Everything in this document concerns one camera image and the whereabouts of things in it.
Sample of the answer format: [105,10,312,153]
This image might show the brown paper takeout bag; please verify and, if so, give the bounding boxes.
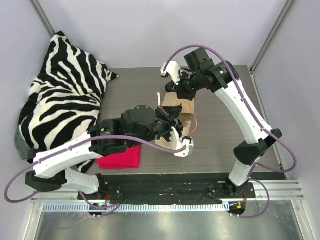
[155,92,198,154]

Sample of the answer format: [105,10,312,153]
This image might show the black plastic cup lid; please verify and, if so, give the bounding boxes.
[165,81,176,93]

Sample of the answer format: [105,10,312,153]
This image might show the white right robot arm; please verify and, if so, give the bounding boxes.
[175,47,282,198]

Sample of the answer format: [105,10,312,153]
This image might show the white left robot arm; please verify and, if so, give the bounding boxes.
[25,105,193,200]

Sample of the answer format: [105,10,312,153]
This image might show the white wrapped straw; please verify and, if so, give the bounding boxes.
[157,92,161,107]

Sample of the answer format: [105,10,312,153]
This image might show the red folded cloth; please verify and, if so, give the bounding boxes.
[95,145,142,170]

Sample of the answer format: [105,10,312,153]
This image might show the zebra print cushion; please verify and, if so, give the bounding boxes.
[14,31,119,160]

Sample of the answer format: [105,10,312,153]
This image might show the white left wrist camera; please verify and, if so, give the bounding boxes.
[169,127,195,158]

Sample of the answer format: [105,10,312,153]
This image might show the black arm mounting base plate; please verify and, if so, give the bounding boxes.
[77,172,256,201]

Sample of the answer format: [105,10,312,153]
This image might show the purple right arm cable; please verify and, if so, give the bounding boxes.
[166,44,298,220]

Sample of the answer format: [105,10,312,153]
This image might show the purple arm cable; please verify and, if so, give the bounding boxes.
[166,44,298,220]
[4,134,188,230]

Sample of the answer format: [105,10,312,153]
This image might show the white slotted cable duct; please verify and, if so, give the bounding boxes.
[42,202,230,213]

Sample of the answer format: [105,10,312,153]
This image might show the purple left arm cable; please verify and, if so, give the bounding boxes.
[4,134,188,230]

